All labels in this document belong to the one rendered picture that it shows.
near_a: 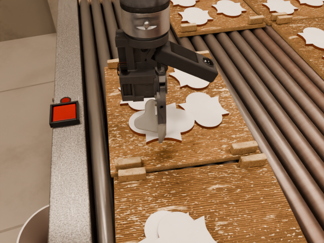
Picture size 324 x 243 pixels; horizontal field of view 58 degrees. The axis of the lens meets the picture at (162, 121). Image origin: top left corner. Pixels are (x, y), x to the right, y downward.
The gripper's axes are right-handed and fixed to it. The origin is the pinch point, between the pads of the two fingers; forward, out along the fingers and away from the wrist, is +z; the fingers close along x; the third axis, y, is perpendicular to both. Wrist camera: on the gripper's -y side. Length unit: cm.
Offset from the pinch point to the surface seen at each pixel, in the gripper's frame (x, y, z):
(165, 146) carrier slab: -2.4, -0.8, 10.5
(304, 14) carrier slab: -67, -62, 8
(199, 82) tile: -25.2, -12.7, 8.6
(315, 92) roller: -21, -47, 12
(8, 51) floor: -206, 128, 92
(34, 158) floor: -81, 76, 99
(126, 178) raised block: 6.8, 8.2, 9.2
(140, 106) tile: -16.0, 4.8, 8.8
